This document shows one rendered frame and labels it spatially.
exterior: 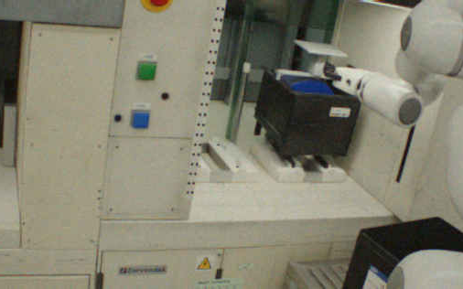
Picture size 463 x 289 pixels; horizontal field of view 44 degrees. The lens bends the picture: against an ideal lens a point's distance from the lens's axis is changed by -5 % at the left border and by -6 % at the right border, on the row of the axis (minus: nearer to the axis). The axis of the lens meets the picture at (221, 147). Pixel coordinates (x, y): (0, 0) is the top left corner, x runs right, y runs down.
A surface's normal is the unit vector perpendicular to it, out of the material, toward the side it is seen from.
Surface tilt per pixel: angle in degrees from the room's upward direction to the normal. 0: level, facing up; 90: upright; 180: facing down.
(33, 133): 90
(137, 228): 90
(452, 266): 20
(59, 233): 90
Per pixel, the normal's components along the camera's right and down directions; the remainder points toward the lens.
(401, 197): -0.93, -0.03
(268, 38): 0.33, 0.39
